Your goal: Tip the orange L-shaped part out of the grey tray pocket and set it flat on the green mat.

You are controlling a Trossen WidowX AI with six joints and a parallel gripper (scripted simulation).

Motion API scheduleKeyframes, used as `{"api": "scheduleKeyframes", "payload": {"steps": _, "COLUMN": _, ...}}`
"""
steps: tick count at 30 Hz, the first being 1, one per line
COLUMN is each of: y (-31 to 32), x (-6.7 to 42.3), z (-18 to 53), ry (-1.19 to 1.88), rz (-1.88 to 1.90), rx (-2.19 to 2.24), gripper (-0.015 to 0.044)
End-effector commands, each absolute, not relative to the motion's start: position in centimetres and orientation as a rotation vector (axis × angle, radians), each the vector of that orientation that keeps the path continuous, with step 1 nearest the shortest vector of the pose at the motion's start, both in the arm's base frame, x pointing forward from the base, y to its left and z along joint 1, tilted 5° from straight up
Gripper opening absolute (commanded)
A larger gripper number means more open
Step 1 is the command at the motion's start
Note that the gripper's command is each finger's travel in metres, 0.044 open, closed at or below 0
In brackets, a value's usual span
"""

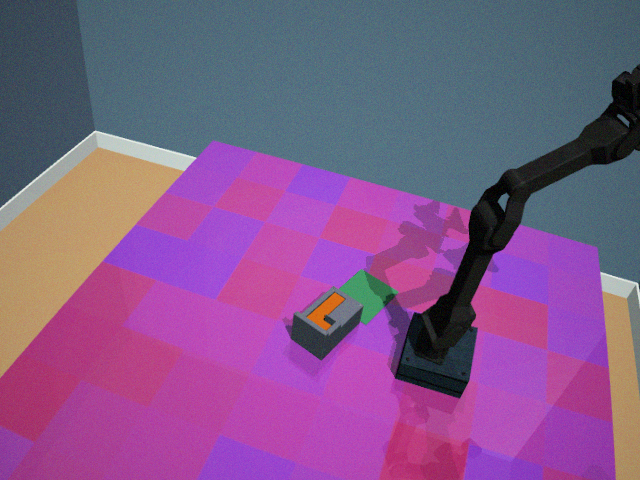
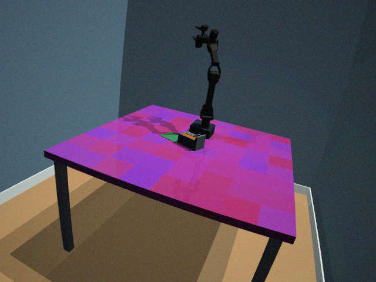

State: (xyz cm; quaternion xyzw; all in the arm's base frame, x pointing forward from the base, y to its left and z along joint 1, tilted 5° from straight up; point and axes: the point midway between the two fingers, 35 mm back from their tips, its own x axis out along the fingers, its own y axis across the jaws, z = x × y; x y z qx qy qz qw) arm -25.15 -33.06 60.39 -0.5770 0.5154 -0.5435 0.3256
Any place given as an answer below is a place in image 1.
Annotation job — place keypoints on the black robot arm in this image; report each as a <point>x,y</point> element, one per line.
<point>603,141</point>

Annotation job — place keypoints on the orange l-shaped part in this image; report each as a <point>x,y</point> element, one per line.
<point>318,316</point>

